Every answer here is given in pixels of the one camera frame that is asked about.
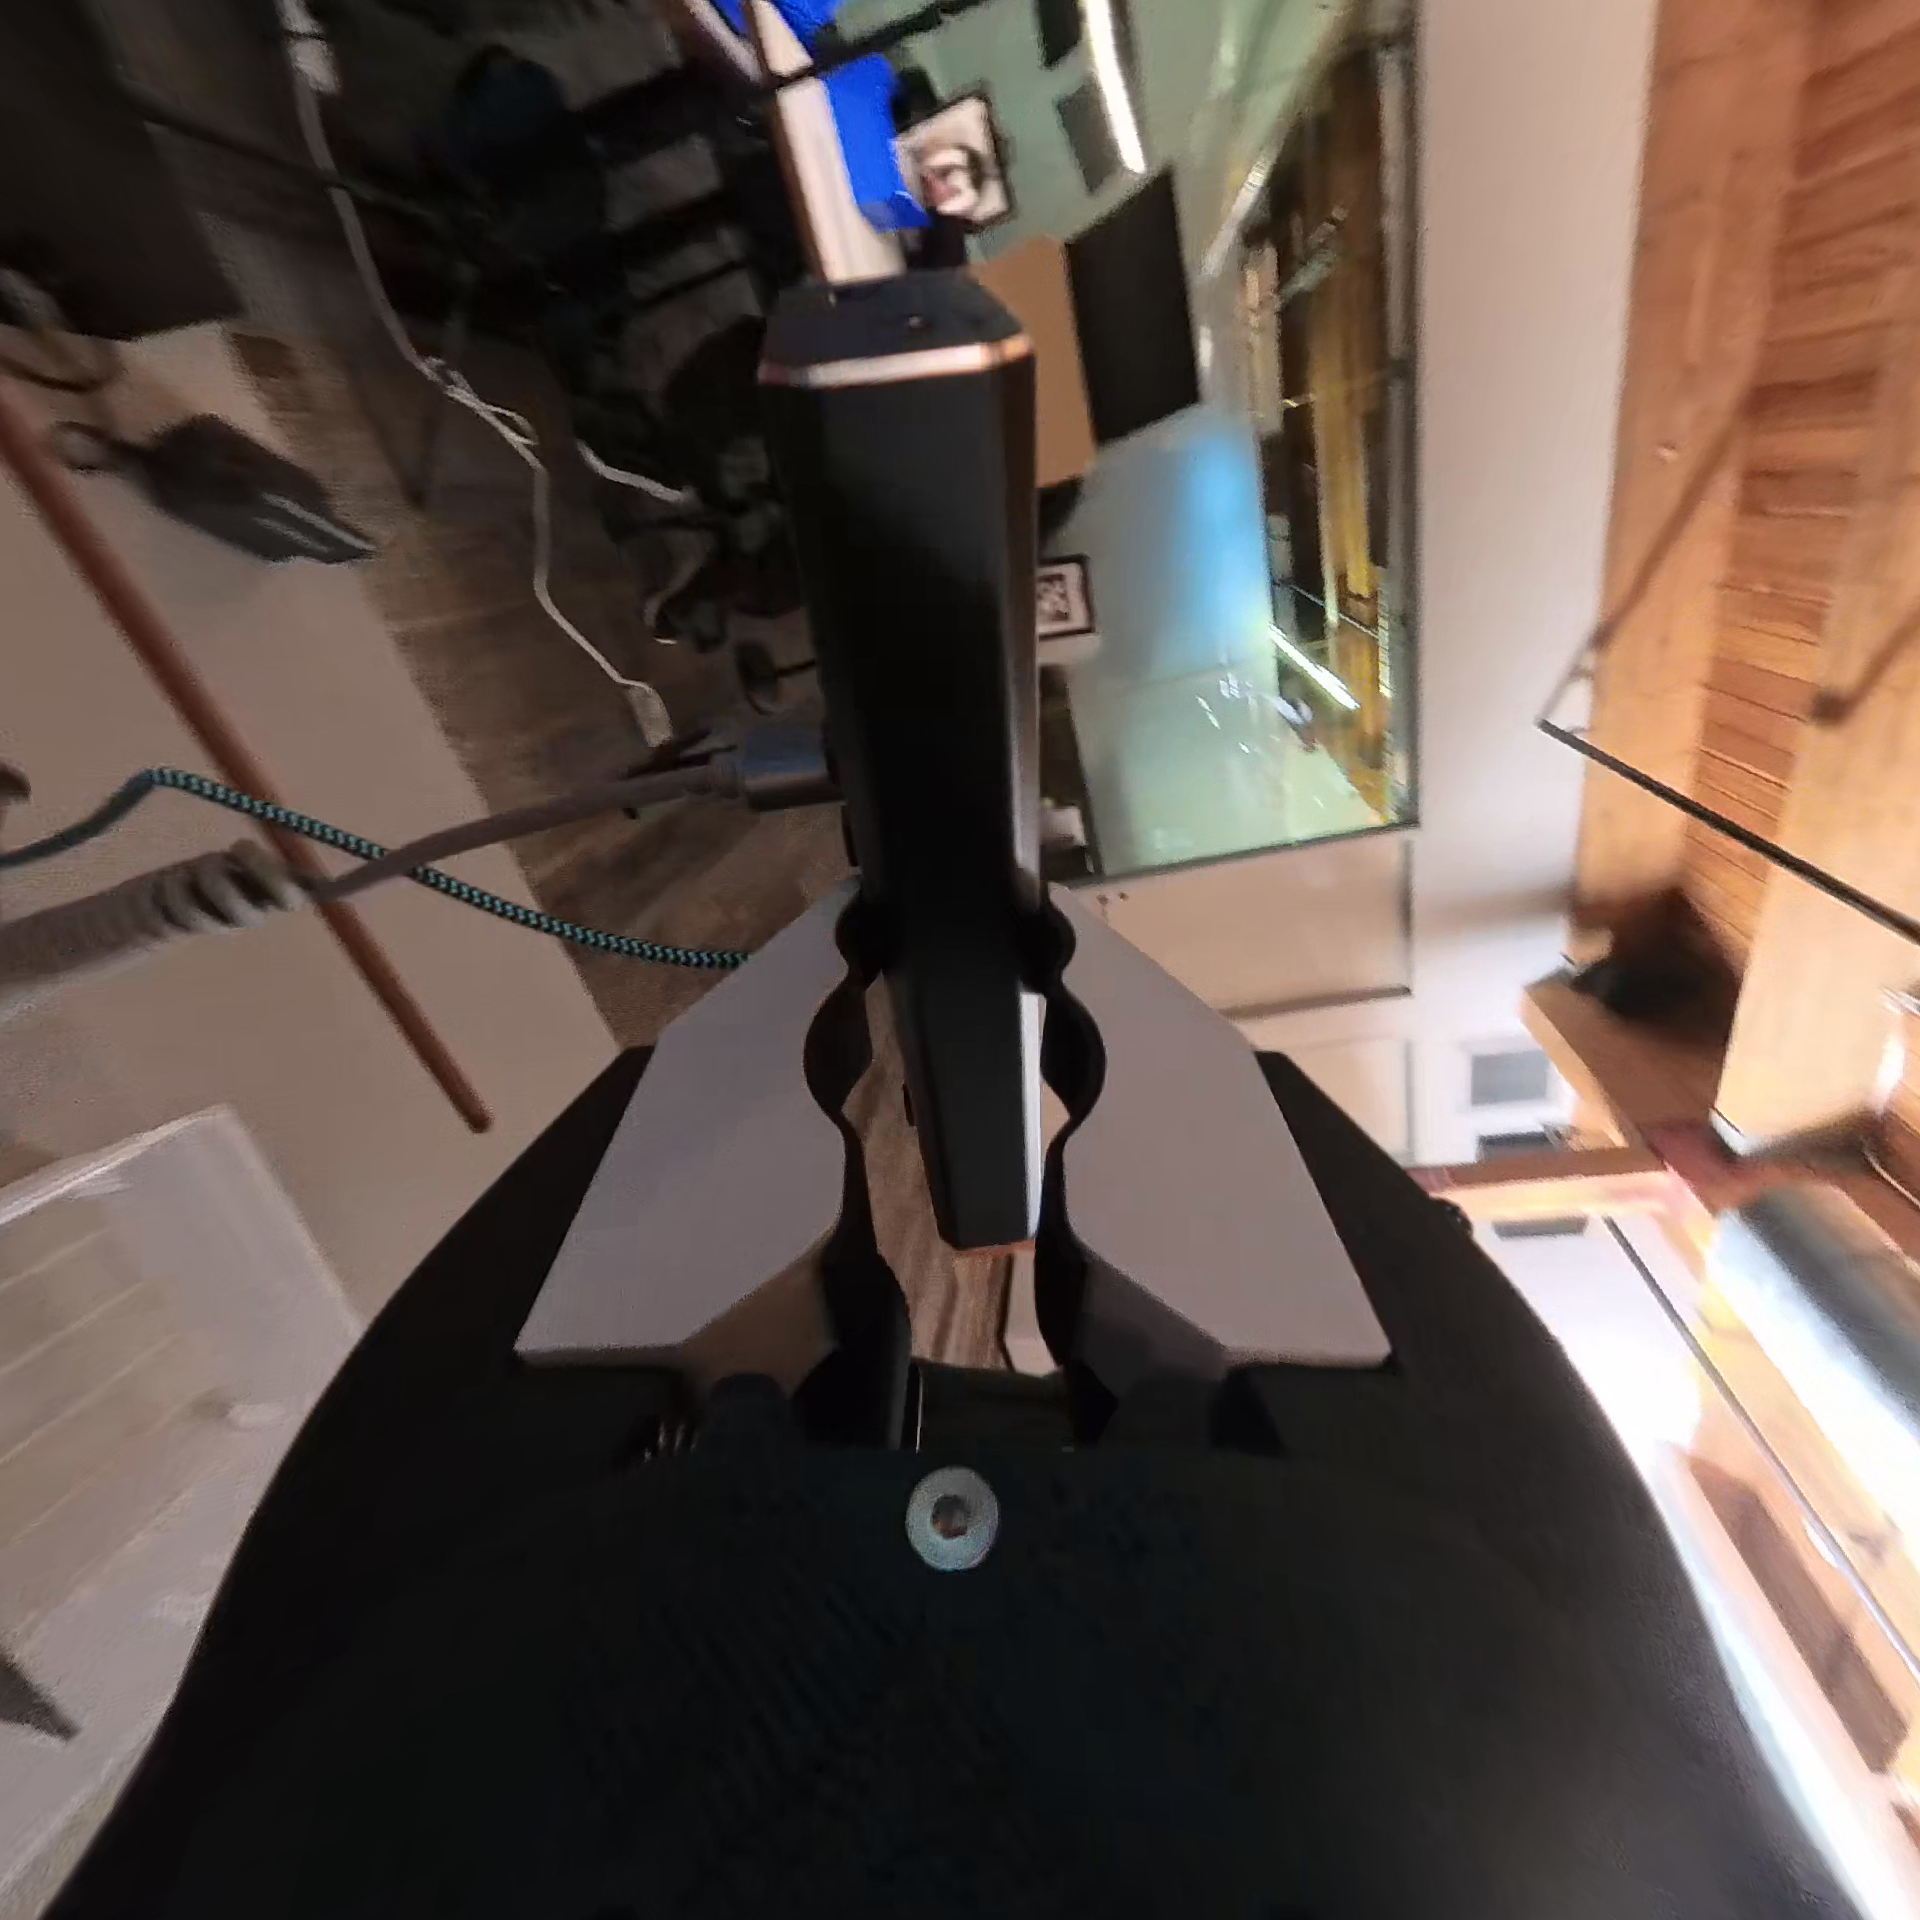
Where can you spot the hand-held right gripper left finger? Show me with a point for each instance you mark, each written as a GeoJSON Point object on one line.
{"type": "Point", "coordinates": [705, 1185]}

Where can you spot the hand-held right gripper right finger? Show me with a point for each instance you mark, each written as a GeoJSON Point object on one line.
{"type": "Point", "coordinates": [1215, 1185]}

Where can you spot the black usb hub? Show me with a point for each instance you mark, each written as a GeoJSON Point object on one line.
{"type": "Point", "coordinates": [914, 674]}

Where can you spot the large clear plastic bin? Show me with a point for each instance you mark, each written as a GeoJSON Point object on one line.
{"type": "Point", "coordinates": [150, 1350]}

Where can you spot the printed square tag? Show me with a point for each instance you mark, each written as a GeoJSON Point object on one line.
{"type": "Point", "coordinates": [1065, 597]}

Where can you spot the dark object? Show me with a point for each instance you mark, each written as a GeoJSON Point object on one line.
{"type": "Point", "coordinates": [240, 488]}

